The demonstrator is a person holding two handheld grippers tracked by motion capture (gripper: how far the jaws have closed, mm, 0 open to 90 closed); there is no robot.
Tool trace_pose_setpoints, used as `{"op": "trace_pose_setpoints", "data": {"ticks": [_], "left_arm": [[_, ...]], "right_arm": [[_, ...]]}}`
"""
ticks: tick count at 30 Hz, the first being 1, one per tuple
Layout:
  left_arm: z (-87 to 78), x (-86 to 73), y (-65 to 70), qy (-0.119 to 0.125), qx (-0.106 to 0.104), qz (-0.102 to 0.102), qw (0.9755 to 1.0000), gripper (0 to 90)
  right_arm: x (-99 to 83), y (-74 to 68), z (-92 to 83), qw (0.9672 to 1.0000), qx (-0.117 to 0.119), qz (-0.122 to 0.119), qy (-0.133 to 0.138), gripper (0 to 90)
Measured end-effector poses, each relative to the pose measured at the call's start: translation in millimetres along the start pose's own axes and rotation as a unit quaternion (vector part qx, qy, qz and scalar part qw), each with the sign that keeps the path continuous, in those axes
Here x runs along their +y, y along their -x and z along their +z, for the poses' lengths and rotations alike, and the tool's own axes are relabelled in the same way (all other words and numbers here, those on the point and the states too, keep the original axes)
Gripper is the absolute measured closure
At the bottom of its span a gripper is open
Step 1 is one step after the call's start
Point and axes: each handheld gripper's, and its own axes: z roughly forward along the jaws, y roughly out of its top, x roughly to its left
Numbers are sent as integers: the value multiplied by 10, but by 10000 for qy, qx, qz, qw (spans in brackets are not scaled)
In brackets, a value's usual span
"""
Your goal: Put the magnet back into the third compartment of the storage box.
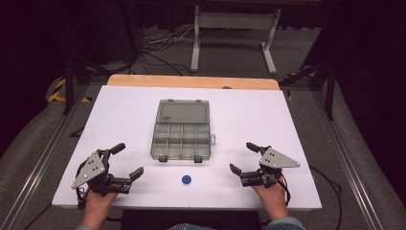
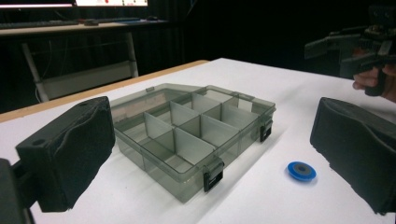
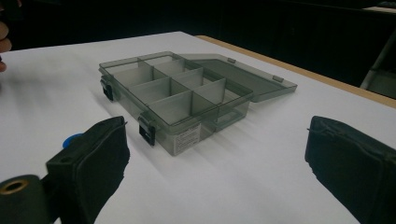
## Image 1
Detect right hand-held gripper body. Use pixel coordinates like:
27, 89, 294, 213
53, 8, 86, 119
240, 147, 301, 189

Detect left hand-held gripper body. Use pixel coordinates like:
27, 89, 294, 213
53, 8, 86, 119
71, 149, 132, 211

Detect clear plastic organizer box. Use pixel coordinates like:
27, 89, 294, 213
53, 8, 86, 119
149, 99, 216, 164

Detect person's left hand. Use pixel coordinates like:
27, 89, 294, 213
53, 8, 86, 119
81, 191, 119, 219

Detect person's right hand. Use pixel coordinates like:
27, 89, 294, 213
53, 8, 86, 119
252, 183, 289, 213

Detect person's legs in jeans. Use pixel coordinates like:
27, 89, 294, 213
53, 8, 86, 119
167, 222, 218, 230

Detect yellow black floor tape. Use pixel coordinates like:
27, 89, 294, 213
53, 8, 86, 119
47, 78, 93, 104

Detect black metal stand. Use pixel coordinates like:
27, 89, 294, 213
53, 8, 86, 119
280, 58, 337, 122
61, 56, 111, 117

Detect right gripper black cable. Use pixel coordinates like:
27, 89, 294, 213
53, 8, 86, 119
277, 173, 292, 207

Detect aluminium floor rail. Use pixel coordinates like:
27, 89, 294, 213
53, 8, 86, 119
311, 90, 386, 230
0, 83, 91, 230

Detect bundle of floor cables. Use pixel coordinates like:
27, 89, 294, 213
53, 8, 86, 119
128, 24, 196, 77

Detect white metal stand frame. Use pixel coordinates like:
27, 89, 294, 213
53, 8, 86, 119
190, 4, 282, 76

